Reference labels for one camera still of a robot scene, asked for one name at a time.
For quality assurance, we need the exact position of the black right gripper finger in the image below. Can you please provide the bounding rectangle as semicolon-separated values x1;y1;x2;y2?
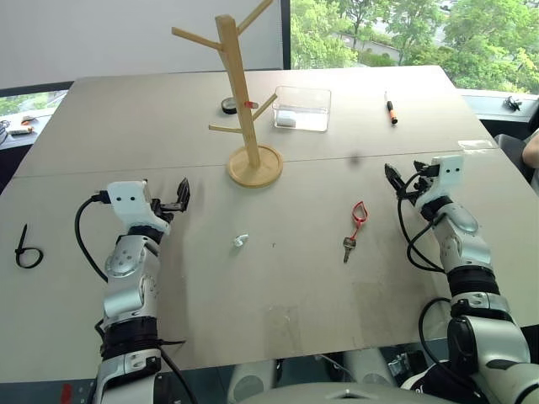
383;163;404;190
392;180;414;200

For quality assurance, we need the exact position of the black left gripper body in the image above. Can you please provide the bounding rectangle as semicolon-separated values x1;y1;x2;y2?
148;197;186;225

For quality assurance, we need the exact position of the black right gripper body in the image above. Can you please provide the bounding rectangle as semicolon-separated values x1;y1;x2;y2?
403;160;440;206

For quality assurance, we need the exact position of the silver key with red loop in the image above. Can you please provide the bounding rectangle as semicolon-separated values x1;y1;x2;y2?
341;201;371;264

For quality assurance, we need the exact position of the orange and black marker pen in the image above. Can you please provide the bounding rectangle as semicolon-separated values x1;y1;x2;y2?
383;89;399;126

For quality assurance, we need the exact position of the clear tape strip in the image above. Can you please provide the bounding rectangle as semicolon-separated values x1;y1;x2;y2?
457;139;494;155

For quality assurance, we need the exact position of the wooden tree hanger stand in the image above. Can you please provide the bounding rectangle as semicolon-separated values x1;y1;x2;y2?
170;0;285;189

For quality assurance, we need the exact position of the clear plastic box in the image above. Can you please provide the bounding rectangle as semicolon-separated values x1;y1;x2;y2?
271;85;333;134

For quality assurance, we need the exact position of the white block in box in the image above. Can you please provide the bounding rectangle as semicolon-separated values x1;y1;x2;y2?
275;109;298;128

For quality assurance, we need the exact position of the black zip tie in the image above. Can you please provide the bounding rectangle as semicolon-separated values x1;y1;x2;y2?
14;223;45;269

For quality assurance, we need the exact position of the grey rounded robot leg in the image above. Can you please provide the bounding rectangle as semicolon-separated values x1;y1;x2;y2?
341;348;399;385
227;360;277;403

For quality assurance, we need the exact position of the grey robot torso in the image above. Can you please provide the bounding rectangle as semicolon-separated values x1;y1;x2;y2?
233;380;424;404

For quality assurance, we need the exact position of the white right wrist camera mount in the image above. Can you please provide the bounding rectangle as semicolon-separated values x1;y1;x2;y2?
422;154;466;208

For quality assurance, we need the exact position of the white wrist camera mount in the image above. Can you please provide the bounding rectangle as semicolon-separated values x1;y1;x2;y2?
422;154;466;208
106;179;172;234

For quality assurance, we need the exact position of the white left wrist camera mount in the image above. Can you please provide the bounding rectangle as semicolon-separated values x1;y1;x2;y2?
106;179;172;234

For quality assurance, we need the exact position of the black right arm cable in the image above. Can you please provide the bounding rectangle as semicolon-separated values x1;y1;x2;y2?
396;195;448;274

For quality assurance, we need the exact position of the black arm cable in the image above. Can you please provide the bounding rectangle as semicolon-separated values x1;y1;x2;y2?
396;195;448;274
74;189;111;284

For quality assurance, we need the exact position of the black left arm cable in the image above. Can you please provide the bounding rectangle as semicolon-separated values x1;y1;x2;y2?
74;189;111;284

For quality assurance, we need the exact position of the dark window frame post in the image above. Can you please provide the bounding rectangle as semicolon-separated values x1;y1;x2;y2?
280;0;293;71

